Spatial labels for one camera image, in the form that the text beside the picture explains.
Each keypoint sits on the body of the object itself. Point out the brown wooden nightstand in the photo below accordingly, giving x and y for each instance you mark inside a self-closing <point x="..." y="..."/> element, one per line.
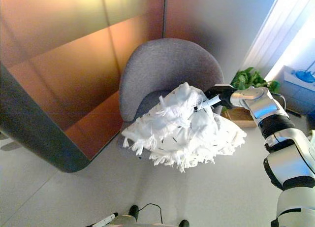
<point x="297" y="94"/>

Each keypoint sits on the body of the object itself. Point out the black right robot foot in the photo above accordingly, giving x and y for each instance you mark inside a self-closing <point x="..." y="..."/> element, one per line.
<point x="184" y="223"/>

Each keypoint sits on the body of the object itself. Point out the dark metal table lamp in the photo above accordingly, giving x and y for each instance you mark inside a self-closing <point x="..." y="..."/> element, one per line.
<point x="304" y="76"/>

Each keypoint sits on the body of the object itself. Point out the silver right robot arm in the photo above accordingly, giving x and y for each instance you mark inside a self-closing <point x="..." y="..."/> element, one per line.
<point x="290" y="158"/>

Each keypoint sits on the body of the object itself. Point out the white pleated curtain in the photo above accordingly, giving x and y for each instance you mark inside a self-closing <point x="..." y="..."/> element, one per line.
<point x="278" y="22"/>

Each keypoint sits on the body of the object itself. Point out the white fringed throw pillow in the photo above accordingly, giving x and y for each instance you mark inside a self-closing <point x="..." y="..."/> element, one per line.
<point x="177" y="136"/>

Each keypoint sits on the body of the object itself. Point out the green leafy potted plant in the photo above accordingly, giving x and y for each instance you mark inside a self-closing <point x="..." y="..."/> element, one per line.
<point x="248" y="80"/>

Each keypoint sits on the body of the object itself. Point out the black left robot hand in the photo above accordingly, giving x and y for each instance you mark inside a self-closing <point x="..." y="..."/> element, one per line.
<point x="105" y="220"/>

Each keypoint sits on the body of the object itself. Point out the black robot foot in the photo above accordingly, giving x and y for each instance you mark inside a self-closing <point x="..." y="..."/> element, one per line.
<point x="134" y="210"/>
<point x="184" y="223"/>

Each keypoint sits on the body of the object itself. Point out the grey fabric tub armchair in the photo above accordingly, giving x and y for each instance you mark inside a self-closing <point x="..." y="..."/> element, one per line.
<point x="160" y="64"/>

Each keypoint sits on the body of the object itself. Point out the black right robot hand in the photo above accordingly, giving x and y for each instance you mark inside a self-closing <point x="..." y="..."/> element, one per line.
<point x="221" y="92"/>

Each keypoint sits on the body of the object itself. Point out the woven wicker basket tray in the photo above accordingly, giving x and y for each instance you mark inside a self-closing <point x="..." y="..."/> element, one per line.
<point x="241" y="118"/>

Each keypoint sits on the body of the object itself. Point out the glossy brown wardrobe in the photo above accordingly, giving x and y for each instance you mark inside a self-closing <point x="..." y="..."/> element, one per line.
<point x="61" y="40"/>

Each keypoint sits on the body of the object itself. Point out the black left robot foot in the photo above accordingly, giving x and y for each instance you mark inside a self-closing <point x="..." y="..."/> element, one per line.
<point x="134" y="210"/>

